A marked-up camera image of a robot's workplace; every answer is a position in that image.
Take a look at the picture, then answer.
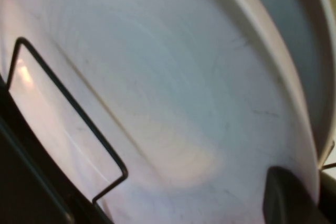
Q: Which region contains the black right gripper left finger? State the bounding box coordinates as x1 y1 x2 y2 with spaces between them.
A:
262 166 328 224

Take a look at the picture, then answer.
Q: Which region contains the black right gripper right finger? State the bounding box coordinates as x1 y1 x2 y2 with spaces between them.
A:
320 174 336 224

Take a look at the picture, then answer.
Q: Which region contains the pink round plate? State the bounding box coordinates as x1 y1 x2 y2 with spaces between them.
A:
0 0 322 224

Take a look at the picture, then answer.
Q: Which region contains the blue-grey round plate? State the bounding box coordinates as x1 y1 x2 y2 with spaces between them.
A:
225 0 326 156

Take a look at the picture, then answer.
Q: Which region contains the black wire dish rack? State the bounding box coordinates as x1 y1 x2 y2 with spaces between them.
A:
0 37 336 224

